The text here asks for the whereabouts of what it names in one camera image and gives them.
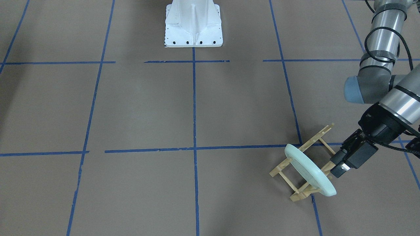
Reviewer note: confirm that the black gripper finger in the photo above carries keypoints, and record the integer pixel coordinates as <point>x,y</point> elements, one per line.
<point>352,154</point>

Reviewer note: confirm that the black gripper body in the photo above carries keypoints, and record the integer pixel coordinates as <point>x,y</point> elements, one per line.
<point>373,122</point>

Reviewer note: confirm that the light green plate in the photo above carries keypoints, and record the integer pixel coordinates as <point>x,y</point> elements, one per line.
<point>309,171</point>

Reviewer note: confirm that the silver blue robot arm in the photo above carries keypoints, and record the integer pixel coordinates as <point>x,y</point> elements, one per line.
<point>389,83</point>

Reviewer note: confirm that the wooden dish rack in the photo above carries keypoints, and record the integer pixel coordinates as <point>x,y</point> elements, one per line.
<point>304,191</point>

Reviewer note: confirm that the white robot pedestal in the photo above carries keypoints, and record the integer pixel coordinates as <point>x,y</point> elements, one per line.
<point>193,23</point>

